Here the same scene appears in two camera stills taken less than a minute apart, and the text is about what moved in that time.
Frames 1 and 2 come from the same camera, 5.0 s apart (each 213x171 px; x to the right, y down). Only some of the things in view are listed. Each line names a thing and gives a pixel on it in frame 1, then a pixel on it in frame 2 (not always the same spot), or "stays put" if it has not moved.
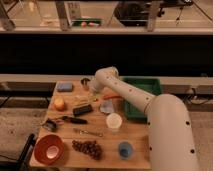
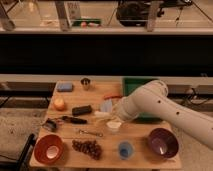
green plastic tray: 149,84 stays put
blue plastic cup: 125,150 stays put
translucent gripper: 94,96 -> 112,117
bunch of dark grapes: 91,147 stays put
